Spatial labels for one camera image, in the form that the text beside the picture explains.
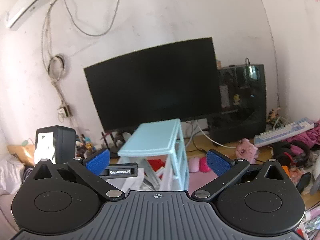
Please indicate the small yellow desk figurine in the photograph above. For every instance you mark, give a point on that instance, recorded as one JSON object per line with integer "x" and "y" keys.
{"x": 273, "y": 116}

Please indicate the light blue plastic drawer cabinet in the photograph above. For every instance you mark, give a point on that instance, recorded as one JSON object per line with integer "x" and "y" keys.
{"x": 152, "y": 137}

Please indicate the black glass computer case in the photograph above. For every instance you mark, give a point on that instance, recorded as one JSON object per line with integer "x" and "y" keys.
{"x": 250, "y": 120}

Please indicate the pink clothing pile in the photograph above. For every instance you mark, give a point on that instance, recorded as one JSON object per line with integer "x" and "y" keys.
{"x": 311, "y": 136}

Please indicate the black slipper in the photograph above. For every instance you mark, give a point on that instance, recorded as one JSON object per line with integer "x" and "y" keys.
{"x": 303, "y": 181}

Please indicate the black computer monitor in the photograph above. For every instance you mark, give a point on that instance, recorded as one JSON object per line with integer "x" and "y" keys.
{"x": 150, "y": 87}

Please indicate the crumpled grey plastic bag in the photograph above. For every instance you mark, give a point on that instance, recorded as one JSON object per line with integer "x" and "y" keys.
{"x": 147, "y": 181}

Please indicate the white cloth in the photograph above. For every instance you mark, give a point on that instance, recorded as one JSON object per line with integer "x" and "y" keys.
{"x": 11, "y": 173}

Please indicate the white air conditioner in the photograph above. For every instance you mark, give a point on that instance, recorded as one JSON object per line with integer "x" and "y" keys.
{"x": 27, "y": 7}

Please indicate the pink plush toy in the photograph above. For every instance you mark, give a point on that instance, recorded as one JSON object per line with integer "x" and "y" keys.
{"x": 247, "y": 150}

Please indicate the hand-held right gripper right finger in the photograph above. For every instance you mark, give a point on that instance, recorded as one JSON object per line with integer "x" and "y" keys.
{"x": 219, "y": 163}

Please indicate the white and blue keyboard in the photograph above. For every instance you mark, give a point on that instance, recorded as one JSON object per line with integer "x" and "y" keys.
{"x": 280, "y": 132}

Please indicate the black and red headphones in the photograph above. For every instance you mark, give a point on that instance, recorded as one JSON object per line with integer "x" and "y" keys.
{"x": 280, "y": 155}

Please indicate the wall power socket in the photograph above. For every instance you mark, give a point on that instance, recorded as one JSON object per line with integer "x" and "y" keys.
{"x": 63, "y": 112}

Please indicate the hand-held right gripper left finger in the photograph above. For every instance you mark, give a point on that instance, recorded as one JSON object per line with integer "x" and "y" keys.
{"x": 98, "y": 162}

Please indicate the yellow figure inside case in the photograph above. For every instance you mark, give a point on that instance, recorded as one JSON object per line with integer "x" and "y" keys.
{"x": 236, "y": 99}

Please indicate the red box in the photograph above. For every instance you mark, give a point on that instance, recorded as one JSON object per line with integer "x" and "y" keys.
{"x": 155, "y": 164}

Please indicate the group of small figurines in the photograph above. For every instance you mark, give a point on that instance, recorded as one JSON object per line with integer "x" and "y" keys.
{"x": 85, "y": 146}

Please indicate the orange plastic object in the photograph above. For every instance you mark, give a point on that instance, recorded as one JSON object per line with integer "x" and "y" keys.
{"x": 286, "y": 171}

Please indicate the colourful printed paper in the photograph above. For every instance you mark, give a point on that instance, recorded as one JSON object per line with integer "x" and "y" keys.
{"x": 312, "y": 225}

